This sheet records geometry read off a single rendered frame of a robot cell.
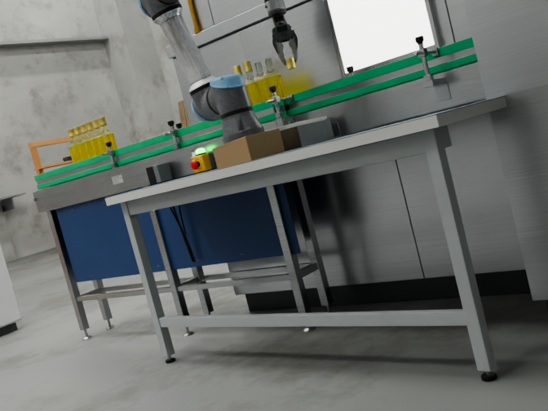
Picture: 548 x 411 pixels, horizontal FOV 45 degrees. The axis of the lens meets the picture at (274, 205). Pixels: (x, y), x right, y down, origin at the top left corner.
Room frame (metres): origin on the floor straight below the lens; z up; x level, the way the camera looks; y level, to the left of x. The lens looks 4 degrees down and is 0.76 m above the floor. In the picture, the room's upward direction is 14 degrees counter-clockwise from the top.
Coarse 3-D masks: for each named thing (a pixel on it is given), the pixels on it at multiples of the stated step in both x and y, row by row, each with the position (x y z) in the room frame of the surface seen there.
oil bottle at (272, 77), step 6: (270, 72) 2.81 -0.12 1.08; (276, 72) 2.82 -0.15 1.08; (264, 78) 2.83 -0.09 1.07; (270, 78) 2.81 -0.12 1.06; (276, 78) 2.81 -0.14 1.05; (270, 84) 2.81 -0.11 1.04; (276, 84) 2.80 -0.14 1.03; (282, 84) 2.83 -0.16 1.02; (276, 90) 2.80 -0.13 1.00; (282, 90) 2.82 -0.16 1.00; (270, 96) 2.82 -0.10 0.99; (282, 96) 2.81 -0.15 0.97
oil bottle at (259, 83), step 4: (256, 76) 2.86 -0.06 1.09; (260, 76) 2.84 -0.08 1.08; (256, 80) 2.85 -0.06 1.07; (260, 80) 2.84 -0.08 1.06; (256, 84) 2.86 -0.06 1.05; (260, 84) 2.84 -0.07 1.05; (264, 84) 2.84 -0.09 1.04; (256, 88) 2.86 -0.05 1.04; (260, 88) 2.85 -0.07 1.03; (264, 88) 2.84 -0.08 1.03; (256, 92) 2.87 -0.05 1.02; (260, 92) 2.85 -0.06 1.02; (264, 92) 2.84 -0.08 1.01; (260, 96) 2.85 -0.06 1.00; (264, 96) 2.84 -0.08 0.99; (260, 100) 2.86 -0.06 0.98; (264, 100) 2.84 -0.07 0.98
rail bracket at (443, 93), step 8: (416, 40) 2.25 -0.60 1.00; (424, 48) 2.24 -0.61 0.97; (424, 56) 2.25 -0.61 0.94; (424, 64) 2.25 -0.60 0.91; (424, 80) 2.25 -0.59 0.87; (432, 80) 2.23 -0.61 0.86; (440, 80) 2.28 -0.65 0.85; (440, 88) 2.32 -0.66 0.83; (448, 88) 2.31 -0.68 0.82; (440, 96) 2.33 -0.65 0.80; (448, 96) 2.31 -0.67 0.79
